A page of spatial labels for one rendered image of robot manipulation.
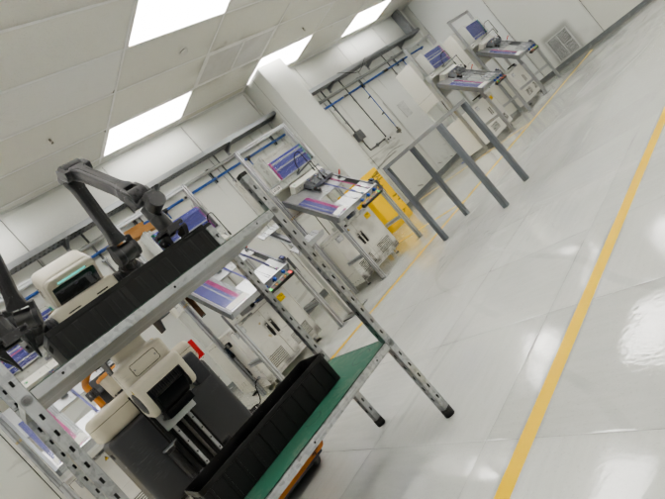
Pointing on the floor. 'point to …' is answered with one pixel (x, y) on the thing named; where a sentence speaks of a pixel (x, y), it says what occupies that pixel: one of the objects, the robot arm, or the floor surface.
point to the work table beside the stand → (462, 159)
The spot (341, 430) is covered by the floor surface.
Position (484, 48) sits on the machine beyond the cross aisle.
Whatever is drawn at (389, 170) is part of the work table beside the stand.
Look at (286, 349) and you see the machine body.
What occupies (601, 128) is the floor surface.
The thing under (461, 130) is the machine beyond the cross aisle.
